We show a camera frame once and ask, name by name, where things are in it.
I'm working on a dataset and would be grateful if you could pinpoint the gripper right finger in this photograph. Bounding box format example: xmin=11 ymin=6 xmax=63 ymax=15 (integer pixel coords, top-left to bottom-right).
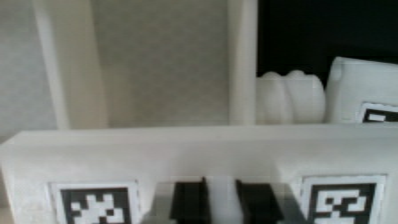
xmin=235 ymin=179 xmax=310 ymax=224

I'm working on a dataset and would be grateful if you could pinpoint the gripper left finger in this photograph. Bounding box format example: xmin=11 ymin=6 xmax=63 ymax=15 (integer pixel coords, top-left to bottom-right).
xmin=141 ymin=176 xmax=214 ymax=224

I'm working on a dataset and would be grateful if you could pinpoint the white cabinet door panel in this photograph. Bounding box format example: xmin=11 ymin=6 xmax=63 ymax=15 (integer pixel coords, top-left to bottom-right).
xmin=0 ymin=123 xmax=398 ymax=224

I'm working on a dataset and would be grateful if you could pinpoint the white cabinet body box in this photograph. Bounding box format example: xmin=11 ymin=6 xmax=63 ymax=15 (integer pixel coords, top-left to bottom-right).
xmin=0 ymin=0 xmax=260 ymax=141

